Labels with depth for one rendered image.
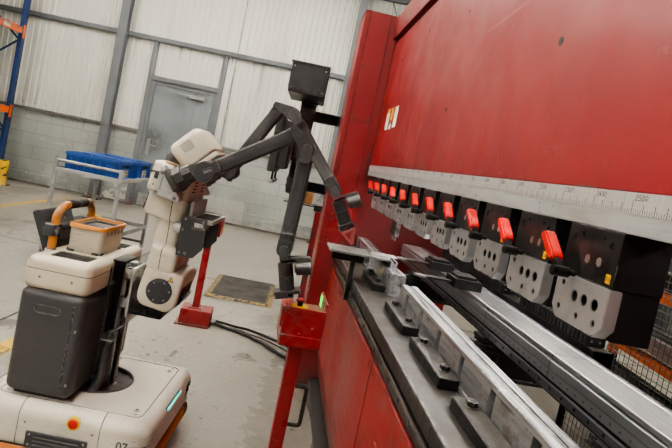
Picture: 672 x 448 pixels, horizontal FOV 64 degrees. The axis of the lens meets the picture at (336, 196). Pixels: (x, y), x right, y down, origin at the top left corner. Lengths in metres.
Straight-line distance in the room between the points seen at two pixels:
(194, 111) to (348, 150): 6.58
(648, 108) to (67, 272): 1.91
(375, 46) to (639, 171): 2.59
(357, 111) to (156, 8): 7.22
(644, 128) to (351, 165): 2.49
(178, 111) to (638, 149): 9.10
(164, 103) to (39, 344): 7.76
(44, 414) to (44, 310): 0.38
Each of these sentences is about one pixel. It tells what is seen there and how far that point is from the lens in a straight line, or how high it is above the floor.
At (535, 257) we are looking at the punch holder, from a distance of 1.12.
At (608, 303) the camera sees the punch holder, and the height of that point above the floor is 1.23.
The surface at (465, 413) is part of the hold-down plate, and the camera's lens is 1.24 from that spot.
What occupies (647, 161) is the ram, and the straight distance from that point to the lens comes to 0.91.
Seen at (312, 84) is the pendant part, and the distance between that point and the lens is 3.44.
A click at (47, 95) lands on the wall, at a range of 10.64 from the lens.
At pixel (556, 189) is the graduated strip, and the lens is 1.11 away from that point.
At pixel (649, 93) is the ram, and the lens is 0.95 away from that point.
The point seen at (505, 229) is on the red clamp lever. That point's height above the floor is 1.29.
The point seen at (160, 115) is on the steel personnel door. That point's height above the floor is 1.60.
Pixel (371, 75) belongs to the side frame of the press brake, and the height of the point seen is 1.93.
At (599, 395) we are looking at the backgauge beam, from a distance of 1.42.
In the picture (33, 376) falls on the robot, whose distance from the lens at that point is 2.39.
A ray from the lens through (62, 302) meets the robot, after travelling 2.27.
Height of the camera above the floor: 1.35
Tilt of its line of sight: 3 degrees down
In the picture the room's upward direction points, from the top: 12 degrees clockwise
